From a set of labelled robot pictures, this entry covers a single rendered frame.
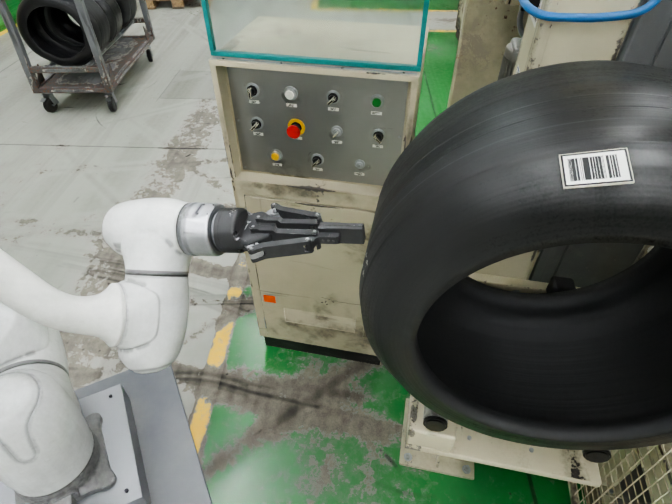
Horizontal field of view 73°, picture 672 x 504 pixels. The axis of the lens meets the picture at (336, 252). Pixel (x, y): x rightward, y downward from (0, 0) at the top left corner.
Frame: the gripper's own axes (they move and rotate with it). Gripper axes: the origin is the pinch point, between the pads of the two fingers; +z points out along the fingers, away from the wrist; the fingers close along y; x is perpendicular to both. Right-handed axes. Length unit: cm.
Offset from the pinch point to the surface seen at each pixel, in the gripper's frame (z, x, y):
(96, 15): -246, 22, 274
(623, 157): 32.0, -18.7, -10.1
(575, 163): 27.9, -18.2, -10.3
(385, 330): 7.8, 7.5, -12.4
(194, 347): -93, 113, 53
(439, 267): 15.2, -5.6, -12.7
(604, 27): 37.6, -19.3, 26.6
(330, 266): -24, 64, 59
